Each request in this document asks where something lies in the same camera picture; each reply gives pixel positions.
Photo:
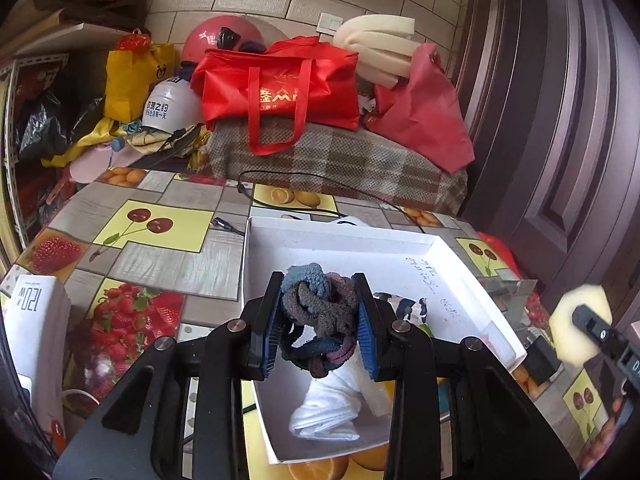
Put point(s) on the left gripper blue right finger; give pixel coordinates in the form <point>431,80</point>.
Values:
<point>375,318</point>

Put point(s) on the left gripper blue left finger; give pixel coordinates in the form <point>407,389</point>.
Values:
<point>267,325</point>

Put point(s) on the navy white patterned cloth pouch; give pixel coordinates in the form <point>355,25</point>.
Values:
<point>413,311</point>

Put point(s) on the dark knotted rope toy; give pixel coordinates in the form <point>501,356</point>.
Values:
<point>322,309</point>

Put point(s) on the person right hand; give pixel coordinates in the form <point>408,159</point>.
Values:
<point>598,447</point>

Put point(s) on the black charger cube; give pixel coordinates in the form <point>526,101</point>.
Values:
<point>541,361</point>

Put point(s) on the white cardboard box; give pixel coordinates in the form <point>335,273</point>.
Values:
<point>402,263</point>

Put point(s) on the white folded towel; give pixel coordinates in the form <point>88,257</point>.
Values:
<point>333,403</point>

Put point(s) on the fruit pattern tablecloth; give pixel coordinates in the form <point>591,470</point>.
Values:
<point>179,239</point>

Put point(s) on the plaid covered furniture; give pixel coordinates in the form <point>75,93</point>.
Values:
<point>357,164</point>

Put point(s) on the crumpled red bag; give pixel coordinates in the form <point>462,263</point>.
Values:
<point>422,113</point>

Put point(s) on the white box with numbers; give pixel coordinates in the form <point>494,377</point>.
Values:
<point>35,319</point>

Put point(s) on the white helmet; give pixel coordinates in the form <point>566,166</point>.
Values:
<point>172,105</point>

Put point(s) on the red tote bag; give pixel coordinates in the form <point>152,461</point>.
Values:
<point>301,78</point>

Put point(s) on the cream foam stack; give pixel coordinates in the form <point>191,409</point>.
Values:
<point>384,46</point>

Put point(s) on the yellow shopping bag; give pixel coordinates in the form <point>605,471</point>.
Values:
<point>133,68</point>

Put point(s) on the pink red helmet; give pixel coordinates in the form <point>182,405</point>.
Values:
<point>228,32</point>

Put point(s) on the wall switch plate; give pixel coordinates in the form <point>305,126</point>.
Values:
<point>328,24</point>

